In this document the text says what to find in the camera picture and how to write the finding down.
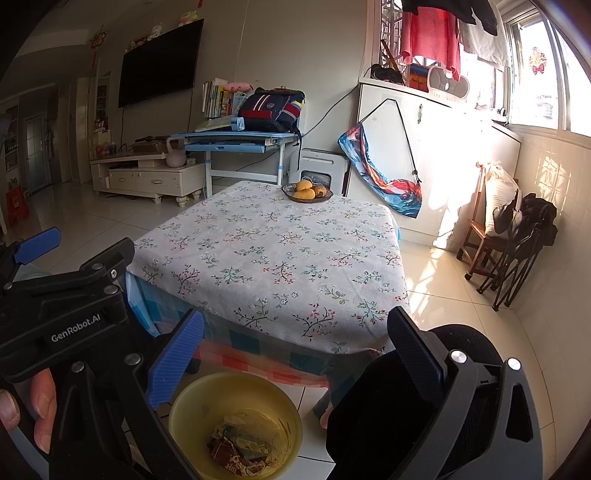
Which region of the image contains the orange white snack bag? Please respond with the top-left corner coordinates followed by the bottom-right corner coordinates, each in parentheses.
top-left (207, 435), bottom-right (269, 477)

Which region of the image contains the clear plastic water bottle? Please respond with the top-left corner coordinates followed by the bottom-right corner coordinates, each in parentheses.
top-left (216, 409), bottom-right (287, 458)

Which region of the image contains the yellow plastic trash bin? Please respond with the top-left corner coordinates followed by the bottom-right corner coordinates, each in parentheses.
top-left (168, 372), bottom-right (303, 479)

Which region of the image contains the person's left hand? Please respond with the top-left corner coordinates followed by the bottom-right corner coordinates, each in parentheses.
top-left (0, 368), bottom-right (57, 455)

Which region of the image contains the red plastic stool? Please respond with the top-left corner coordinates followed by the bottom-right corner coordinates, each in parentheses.
top-left (6, 186), bottom-right (29, 227)

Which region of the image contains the white tv cabinet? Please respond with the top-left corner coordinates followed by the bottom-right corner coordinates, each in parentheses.
top-left (90, 153), bottom-right (205, 207)

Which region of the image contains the pink kettlebell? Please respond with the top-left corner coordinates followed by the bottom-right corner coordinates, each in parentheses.
top-left (166, 137), bottom-right (186, 168)

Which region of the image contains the wooden chair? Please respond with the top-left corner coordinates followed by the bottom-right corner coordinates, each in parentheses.
top-left (457, 163), bottom-right (508, 281)

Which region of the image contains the floral white tablecloth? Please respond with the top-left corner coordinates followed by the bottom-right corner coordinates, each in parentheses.
top-left (129, 181), bottom-right (408, 354)

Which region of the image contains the blue study desk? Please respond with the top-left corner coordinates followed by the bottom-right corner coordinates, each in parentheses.
top-left (166, 130), bottom-right (301, 198)

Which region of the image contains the colourful cartoon kite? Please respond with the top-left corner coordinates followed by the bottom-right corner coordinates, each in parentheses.
top-left (338, 123), bottom-right (423, 219)

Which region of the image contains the white pillow bag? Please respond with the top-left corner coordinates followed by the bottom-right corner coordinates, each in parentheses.
top-left (484, 163), bottom-right (523, 239)

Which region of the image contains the dark wicker fruit basket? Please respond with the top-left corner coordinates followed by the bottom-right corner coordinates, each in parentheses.
top-left (281, 180), bottom-right (334, 204)

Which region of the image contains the row of books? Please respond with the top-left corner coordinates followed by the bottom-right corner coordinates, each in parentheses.
top-left (201, 78), bottom-right (253, 119)

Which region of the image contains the brown spotted mango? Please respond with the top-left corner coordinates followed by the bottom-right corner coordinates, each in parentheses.
top-left (312, 185), bottom-right (329, 198)

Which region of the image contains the yellow mango front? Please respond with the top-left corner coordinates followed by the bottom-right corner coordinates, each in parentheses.
top-left (293, 189), bottom-right (315, 201)

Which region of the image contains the yellow mango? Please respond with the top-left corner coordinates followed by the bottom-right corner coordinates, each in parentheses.
top-left (293, 189), bottom-right (315, 201)
top-left (295, 180), bottom-right (314, 192)

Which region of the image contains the yellow mango back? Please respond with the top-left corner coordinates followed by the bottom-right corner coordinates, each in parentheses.
top-left (295, 180), bottom-right (314, 192)

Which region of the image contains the navy striped backpack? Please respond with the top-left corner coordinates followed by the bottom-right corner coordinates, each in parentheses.
top-left (238, 87), bottom-right (305, 135)

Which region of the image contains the white radio speaker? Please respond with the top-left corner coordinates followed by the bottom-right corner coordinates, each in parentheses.
top-left (427, 66), bottom-right (470, 100)

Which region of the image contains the red hanging garment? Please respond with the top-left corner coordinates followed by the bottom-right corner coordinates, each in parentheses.
top-left (400, 7), bottom-right (461, 80)

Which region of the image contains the wall mounted black television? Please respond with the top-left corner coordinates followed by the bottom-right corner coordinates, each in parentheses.
top-left (118, 19), bottom-right (204, 108)

